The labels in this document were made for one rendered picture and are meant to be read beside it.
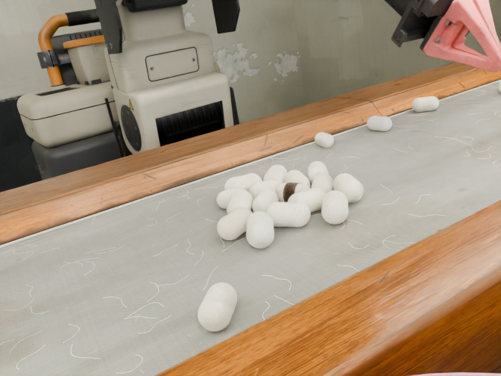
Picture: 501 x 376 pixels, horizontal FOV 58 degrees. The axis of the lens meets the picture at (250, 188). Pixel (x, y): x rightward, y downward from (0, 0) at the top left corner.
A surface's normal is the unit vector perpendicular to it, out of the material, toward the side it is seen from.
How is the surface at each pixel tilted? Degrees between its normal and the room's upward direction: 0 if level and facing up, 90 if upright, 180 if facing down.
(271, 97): 90
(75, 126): 90
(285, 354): 0
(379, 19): 90
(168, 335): 0
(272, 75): 90
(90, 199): 45
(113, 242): 0
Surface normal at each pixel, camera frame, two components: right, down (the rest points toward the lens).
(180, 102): 0.58, 0.33
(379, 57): -0.81, 0.33
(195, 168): 0.23, -0.49
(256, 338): -0.16, -0.92
